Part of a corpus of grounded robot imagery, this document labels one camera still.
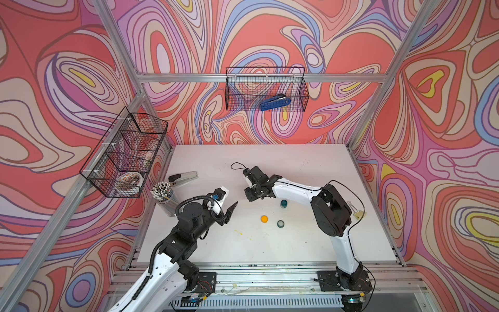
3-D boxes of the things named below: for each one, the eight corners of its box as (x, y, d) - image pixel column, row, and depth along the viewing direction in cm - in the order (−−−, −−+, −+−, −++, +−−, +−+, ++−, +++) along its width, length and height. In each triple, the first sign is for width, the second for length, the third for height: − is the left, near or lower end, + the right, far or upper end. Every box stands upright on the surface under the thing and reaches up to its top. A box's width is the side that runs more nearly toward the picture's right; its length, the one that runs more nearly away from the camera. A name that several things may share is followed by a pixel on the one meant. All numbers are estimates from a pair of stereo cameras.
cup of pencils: (164, 218, 93) (148, 197, 78) (169, 203, 98) (154, 181, 83) (179, 218, 93) (166, 197, 78) (183, 203, 98) (171, 181, 83)
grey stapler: (172, 188, 104) (169, 182, 100) (170, 182, 107) (167, 176, 103) (199, 178, 108) (197, 172, 104) (196, 172, 111) (194, 167, 107)
